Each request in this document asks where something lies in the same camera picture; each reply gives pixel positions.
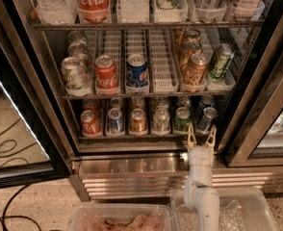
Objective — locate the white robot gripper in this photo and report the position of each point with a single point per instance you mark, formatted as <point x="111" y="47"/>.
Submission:
<point x="201" y="158"/>

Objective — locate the blue pepsi can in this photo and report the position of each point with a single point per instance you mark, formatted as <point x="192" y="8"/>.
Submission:
<point x="204" y="102"/>
<point x="207" y="120"/>
<point x="116" y="120"/>

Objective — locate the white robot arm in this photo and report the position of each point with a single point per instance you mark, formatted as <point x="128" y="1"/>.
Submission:
<point x="199" y="193"/>

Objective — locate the green can front bottom shelf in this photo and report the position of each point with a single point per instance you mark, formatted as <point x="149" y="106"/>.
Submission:
<point x="182" y="119"/>

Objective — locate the green can rear bottom shelf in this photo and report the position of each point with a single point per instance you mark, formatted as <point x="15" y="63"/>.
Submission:
<point x="183" y="101"/>

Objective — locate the white green can bottom shelf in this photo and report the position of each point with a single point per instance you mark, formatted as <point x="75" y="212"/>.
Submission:
<point x="160" y="121"/>

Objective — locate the white green can shelf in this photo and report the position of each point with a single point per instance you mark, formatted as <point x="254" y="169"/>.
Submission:
<point x="74" y="74"/>
<point x="160" y="121"/>

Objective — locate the orange can front bottom shelf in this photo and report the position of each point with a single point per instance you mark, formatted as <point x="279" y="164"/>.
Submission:
<point x="138" y="120"/>

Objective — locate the orange can shelf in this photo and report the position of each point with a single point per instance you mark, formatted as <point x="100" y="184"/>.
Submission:
<point x="196" y="66"/>
<point x="138" y="120"/>

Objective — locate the orange can front middle shelf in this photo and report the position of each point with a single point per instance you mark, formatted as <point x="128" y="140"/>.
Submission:
<point x="196" y="66"/>

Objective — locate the white empty shelf tray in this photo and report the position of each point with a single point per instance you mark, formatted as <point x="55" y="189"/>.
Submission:
<point x="164" y="76"/>

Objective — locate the blue pepsi can middle shelf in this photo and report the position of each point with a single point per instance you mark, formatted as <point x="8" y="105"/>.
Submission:
<point x="136" y="71"/>

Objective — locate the red coke can bottom shelf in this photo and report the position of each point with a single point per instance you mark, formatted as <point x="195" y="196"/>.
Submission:
<point x="90" y="123"/>

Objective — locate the red coca-cola can middle shelf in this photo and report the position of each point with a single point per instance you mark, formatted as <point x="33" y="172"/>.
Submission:
<point x="106" y="72"/>

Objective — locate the white green can middle shelf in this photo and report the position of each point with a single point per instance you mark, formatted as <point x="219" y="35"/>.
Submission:
<point x="74" y="74"/>

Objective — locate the open glass fridge door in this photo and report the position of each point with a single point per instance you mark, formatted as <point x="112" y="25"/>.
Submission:
<point x="31" y="150"/>

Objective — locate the clear plastic bin with bubble wrap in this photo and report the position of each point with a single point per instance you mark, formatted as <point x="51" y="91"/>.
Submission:
<point x="240" y="209"/>

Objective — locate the clear plastic bin with items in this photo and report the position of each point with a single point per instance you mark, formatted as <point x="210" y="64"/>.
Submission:
<point x="122" y="217"/>

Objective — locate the clear water bottle top middle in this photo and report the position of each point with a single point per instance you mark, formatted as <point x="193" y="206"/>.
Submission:
<point x="133" y="11"/>

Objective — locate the clear water bottle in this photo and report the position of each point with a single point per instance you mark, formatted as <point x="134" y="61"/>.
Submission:
<point x="133" y="11"/>
<point x="56" y="12"/>

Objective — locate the clear water bottle top left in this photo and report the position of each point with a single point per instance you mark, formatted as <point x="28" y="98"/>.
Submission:
<point x="56" y="12"/>

